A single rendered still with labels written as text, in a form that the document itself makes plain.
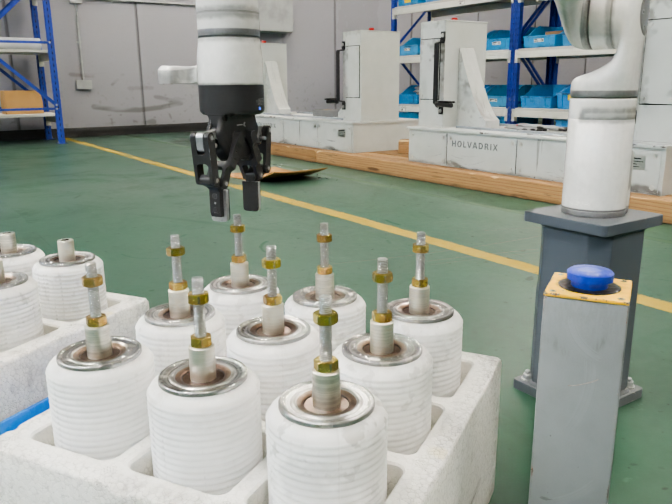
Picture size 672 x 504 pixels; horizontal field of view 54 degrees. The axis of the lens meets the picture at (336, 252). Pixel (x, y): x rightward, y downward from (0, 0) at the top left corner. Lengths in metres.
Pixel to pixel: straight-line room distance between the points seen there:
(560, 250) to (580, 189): 0.09
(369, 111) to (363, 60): 0.30
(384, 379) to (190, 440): 0.17
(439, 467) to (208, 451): 0.19
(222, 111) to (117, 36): 6.44
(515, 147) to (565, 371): 2.50
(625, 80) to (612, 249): 0.24
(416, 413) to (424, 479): 0.07
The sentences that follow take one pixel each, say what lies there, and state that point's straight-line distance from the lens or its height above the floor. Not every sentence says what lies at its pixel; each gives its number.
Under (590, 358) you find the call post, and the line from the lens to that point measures 0.62.
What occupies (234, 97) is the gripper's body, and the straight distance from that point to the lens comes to 0.75.
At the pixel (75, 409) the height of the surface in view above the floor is 0.22.
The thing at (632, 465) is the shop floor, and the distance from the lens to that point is 0.99.
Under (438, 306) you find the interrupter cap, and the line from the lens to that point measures 0.74.
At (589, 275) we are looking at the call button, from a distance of 0.62.
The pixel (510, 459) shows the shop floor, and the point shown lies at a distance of 0.96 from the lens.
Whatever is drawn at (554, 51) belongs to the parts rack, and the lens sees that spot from 6.30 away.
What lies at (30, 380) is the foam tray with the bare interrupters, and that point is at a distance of 0.91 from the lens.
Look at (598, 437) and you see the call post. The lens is 0.65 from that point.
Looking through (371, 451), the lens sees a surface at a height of 0.23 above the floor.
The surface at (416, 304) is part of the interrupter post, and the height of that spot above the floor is 0.26.
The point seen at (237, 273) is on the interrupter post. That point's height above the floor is 0.27.
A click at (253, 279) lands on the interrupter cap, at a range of 0.84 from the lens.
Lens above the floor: 0.49
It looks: 14 degrees down
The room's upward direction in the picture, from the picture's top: straight up
